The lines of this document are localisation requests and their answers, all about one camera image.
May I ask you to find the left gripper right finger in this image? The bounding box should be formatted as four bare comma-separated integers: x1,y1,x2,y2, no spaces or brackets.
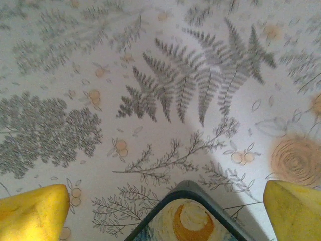
262,180,321,241

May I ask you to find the starry night painted tin box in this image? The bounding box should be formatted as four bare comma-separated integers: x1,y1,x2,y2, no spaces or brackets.
123,180,257,241

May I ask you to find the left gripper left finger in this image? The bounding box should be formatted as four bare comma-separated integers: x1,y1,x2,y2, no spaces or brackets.
0,183,71,241

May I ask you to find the fern patterned table cover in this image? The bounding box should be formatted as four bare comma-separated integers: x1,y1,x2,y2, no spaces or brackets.
0,0,321,241

